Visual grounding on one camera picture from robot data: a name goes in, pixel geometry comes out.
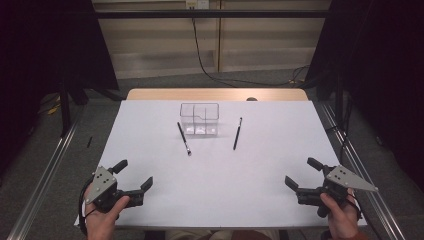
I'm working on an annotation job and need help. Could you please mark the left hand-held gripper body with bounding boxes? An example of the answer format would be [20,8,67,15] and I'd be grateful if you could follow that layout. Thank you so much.
[84,165,145,214]

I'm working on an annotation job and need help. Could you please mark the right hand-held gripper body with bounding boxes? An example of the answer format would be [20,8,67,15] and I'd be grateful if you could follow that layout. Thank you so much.
[295,165,379,218]

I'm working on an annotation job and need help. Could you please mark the black brush with silver ferrule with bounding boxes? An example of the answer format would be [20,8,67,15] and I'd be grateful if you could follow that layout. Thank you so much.
[176,121,193,157]

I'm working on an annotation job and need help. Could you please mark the thin black makeup brush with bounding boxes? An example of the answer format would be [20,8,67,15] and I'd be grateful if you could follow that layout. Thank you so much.
[232,116,243,151]

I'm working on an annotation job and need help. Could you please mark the clear plastic organizer box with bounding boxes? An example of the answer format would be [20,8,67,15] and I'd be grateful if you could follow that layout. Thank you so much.
[179,102,220,137]

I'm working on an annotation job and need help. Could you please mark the person's right hand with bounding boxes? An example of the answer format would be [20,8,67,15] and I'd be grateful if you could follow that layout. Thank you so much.
[319,188,363,240]

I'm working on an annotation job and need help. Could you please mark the person's left hand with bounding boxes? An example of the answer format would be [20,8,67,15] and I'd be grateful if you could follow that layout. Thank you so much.
[83,184,131,240]

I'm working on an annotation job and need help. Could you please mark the white table cover sheet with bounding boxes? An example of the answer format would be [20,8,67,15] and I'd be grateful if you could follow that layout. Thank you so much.
[73,99,368,229]

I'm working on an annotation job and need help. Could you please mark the black curtain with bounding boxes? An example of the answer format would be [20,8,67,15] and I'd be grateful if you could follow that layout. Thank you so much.
[304,0,424,191]
[0,0,119,178]

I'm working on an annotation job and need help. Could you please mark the aluminium floor rail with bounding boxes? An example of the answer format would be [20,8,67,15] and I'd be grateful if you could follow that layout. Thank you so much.
[316,101,406,240]
[6,99,88,240]

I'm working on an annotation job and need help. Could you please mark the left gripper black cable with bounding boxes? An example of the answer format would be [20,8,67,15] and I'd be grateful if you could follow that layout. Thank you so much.
[78,176,96,236]

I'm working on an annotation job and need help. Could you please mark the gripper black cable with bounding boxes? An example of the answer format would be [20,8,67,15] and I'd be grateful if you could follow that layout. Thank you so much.
[78,176,96,236]
[349,194,364,221]

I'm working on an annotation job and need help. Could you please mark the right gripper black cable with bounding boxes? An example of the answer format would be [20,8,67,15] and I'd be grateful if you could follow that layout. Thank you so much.
[349,194,364,221]

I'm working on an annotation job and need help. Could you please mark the black metal stand post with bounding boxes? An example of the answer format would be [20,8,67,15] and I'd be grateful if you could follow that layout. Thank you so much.
[334,66,344,124]
[59,79,73,138]

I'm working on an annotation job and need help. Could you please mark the long black wall cable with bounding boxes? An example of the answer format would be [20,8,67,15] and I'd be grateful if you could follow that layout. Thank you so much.
[190,16,311,88]

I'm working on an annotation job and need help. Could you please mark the black horizontal frame bar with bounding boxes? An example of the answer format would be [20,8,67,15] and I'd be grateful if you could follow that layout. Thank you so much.
[94,9,331,19]

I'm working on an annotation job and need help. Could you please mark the white wall outlet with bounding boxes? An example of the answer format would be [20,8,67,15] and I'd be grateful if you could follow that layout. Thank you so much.
[185,0,210,10]

